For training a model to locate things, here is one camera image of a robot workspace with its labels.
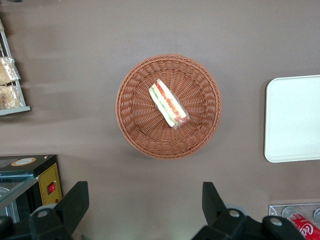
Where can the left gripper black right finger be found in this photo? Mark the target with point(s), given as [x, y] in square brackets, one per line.
[212, 200]

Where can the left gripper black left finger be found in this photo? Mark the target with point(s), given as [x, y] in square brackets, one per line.
[75, 200]

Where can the triangle sandwich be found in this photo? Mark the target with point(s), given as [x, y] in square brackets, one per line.
[167, 103]

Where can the brown round wicker basket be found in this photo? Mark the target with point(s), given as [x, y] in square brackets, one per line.
[140, 130]

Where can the tray of packaged pastries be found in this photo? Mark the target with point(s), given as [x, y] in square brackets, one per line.
[15, 110]

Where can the beige plastic tray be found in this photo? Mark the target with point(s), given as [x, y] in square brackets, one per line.
[292, 120]

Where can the black yellow food warmer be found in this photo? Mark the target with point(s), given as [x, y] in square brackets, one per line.
[48, 175]

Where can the clear acrylic bottle rack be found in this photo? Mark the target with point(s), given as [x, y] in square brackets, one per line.
[275, 208]

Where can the red cola bottle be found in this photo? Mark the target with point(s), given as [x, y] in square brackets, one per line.
[305, 225]

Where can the clear bag of crackers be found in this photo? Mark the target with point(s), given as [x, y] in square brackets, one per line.
[8, 97]
[7, 71]

